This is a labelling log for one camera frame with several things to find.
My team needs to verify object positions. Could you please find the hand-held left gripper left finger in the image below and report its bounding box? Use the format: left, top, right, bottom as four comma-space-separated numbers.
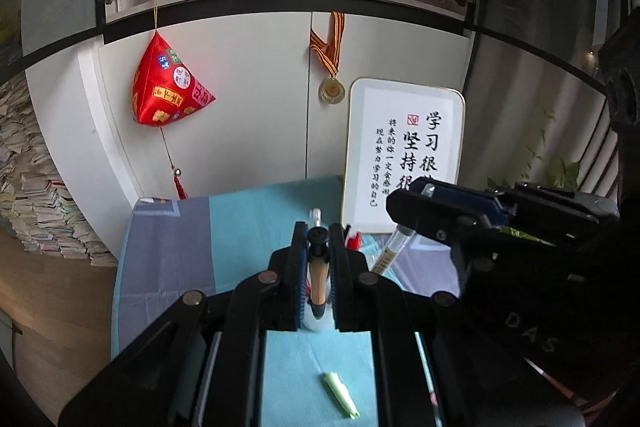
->
57, 222, 309, 427

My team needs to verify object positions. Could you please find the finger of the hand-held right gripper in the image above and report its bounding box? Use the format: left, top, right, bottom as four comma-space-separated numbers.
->
431, 180, 622, 235
385, 184, 502, 254

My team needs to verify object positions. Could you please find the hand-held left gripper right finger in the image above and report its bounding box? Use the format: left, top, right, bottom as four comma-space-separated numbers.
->
329, 223, 483, 427

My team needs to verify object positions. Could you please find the beige pen with black cap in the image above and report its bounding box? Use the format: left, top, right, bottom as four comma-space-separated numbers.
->
306, 227, 331, 320

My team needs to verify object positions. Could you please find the translucent white pen holder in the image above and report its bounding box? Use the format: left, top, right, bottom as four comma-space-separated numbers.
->
300, 302, 336, 334

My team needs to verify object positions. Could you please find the clear test tube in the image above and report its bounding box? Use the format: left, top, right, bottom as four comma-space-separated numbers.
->
369, 184, 437, 279

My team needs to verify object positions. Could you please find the red and white pen topper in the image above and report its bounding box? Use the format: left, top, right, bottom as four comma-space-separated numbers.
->
344, 223, 364, 253

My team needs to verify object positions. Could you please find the framed calligraphy sign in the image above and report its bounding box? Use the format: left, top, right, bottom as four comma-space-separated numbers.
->
341, 77, 466, 233

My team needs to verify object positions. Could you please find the blue patterned tablecloth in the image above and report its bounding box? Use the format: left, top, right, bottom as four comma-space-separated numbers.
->
111, 174, 461, 427

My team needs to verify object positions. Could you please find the green leafy plant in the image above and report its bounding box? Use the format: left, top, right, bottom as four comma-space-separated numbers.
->
487, 109, 583, 195

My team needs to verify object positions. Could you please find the small light green tube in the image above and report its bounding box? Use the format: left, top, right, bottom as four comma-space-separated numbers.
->
321, 371, 361, 420

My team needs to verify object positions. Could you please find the medal with striped ribbon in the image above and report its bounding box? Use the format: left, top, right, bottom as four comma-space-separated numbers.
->
308, 11, 347, 104

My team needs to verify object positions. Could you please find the white shelf cabinet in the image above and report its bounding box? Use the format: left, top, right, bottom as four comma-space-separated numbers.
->
25, 0, 476, 208

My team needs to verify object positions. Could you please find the red pyramid sachet with tassel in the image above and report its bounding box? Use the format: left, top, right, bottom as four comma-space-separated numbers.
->
131, 0, 217, 200

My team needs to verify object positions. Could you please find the large pile of papers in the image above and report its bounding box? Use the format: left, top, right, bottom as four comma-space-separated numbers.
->
0, 74, 118, 268

